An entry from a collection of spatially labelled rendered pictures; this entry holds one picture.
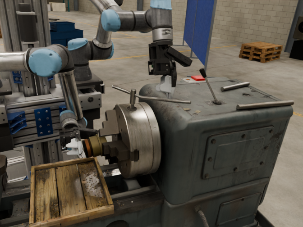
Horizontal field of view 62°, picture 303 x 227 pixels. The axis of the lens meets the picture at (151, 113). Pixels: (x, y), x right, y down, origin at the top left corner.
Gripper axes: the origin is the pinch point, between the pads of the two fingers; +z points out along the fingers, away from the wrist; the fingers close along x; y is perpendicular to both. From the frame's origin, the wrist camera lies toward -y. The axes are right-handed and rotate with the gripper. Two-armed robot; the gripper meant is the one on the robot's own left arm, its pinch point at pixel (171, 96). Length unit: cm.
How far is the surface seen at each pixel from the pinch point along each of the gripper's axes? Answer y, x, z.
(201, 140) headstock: -9.9, 4.0, 17.6
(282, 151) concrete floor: -217, -138, 91
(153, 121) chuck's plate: 5.9, -4.4, 9.4
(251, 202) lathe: -46, -9, 58
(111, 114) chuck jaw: 19.2, -19.5, 6.7
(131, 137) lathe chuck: 16.0, -2.2, 14.0
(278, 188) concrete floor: -157, -91, 107
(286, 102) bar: -51, 8, 6
